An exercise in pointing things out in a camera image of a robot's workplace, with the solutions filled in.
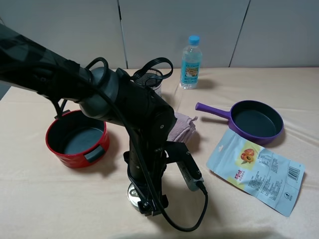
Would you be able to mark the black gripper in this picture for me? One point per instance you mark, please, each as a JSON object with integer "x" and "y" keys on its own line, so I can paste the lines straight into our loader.
{"x": 146, "y": 161}

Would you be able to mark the silver tin can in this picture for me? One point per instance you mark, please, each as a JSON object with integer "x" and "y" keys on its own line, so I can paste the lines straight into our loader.
{"x": 133, "y": 196}

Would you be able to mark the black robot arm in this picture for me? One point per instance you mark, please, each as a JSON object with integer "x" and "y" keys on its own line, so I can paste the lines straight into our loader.
{"x": 111, "y": 96}

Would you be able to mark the rolled lilac towel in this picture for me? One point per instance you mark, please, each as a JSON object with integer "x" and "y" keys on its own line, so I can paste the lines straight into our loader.
{"x": 184, "y": 128}

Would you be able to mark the black mesh pen holder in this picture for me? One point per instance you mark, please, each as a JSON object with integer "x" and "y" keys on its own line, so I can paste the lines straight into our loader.
{"x": 148, "y": 79}

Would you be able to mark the light blue snack pouch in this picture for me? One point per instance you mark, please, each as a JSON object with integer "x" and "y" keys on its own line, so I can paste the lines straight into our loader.
{"x": 269, "y": 177}

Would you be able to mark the purple frying pan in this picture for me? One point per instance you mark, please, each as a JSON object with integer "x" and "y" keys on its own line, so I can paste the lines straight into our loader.
{"x": 252, "y": 120}

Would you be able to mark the clear water bottle blue cap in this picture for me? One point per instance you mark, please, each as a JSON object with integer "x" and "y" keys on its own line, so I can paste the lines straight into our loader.
{"x": 191, "y": 62}

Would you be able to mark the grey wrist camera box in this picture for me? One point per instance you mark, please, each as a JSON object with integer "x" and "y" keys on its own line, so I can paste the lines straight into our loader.
{"x": 177, "y": 152}

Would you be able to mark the red pot with black handles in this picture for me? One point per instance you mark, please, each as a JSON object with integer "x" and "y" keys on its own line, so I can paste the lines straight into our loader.
{"x": 77, "y": 140}

